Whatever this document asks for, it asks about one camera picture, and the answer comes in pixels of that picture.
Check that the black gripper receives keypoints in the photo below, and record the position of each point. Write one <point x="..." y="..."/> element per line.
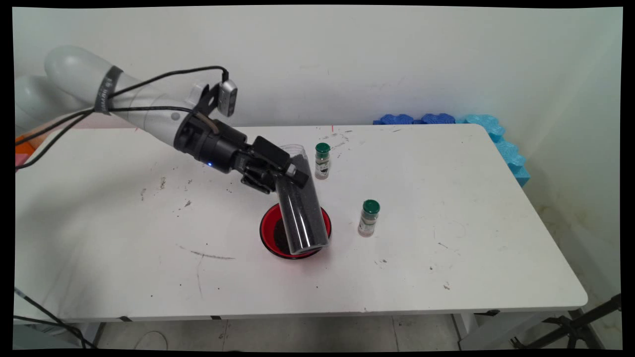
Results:
<point x="223" y="146"/>

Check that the dark seed pile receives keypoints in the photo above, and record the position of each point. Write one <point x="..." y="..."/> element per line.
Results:
<point x="279" y="237"/>

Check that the light blue foam mat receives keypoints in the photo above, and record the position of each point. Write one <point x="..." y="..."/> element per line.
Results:
<point x="506" y="148"/>

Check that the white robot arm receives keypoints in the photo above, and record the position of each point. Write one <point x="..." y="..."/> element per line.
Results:
<point x="139" y="114"/>

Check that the pink block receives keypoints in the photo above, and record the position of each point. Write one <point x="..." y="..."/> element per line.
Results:
<point x="20" y="161"/>

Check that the green cap spice bottle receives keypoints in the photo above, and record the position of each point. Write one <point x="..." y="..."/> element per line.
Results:
<point x="322" y="166"/>
<point x="368" y="223"/>

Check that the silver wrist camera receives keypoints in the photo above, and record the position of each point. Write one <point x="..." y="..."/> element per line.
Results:
<point x="227" y="98"/>

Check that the red bowl with black rim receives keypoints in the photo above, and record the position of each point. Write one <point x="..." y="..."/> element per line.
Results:
<point x="266" y="225"/>

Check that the orange block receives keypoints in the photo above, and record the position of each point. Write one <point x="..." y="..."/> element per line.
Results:
<point x="22" y="148"/>

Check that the dark blue foam tile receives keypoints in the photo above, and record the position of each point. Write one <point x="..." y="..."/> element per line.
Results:
<point x="438" y="118"/>
<point x="394" y="119"/>

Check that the white table leg frame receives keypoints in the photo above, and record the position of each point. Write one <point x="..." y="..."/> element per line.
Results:
<point x="496" y="332"/>

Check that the black tripod stand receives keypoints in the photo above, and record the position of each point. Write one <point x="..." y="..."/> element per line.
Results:
<point x="575" y="327"/>

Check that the clear jar with dark seeds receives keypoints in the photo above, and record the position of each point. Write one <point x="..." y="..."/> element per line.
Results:
<point x="302" y="218"/>

